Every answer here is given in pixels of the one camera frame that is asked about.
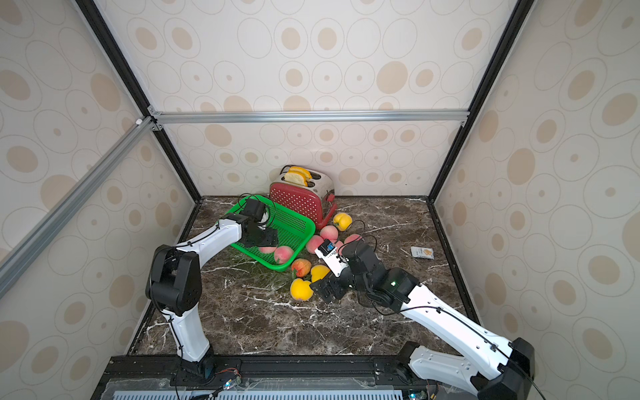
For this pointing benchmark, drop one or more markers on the green plastic basket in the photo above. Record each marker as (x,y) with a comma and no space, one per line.
(294,231)

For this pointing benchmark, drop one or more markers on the toast slice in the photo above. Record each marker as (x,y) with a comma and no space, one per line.
(296,178)
(301,171)

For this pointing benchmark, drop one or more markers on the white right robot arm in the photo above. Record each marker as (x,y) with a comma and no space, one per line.
(486,365)

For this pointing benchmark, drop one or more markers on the black corner frame post left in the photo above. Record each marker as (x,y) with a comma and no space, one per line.
(109,45)

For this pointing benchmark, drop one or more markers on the toast slice front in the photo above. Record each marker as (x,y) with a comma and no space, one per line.
(296,178)

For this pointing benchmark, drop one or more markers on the black corner frame post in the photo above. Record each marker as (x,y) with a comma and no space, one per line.
(505,43)
(109,45)

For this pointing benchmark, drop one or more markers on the yellow peach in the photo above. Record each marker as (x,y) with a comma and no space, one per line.
(342,221)
(319,272)
(300,290)

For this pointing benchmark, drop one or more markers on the white drycake snack packet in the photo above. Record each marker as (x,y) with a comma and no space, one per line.
(422,253)

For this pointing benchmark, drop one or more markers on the toast slice back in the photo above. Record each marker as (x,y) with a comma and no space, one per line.
(301,171)

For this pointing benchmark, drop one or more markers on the pink peach front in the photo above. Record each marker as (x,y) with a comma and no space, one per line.
(282,255)

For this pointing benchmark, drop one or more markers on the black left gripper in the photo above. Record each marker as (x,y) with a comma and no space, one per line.
(272,238)

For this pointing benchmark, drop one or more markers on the red orange peach with leaf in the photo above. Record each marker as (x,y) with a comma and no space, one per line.
(301,267)

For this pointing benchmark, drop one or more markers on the pink peach centre cluster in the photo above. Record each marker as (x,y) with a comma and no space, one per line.
(339,245)

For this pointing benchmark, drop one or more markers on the pink peach right cluster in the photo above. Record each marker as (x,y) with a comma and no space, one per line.
(352,238)

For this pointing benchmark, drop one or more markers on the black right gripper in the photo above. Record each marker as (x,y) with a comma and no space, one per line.
(329,287)

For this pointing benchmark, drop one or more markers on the red polka dot toaster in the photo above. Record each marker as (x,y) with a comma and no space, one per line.
(316,201)

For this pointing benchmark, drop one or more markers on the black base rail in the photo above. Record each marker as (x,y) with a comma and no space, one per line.
(175,373)

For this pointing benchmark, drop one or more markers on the black corner frame post right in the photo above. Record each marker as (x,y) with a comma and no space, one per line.
(505,43)

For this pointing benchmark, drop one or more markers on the aluminium rail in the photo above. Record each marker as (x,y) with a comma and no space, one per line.
(29,249)
(336,116)

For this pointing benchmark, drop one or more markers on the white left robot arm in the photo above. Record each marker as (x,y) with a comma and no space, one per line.
(175,282)

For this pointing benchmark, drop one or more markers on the aluminium rail back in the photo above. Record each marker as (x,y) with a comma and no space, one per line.
(336,116)

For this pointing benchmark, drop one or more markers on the yellow peach by toaster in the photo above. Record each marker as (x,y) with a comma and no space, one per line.
(342,221)

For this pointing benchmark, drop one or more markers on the aluminium rail left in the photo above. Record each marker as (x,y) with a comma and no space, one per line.
(29,249)

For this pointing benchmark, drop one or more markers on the pink peach left cluster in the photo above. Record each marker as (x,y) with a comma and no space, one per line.
(313,244)

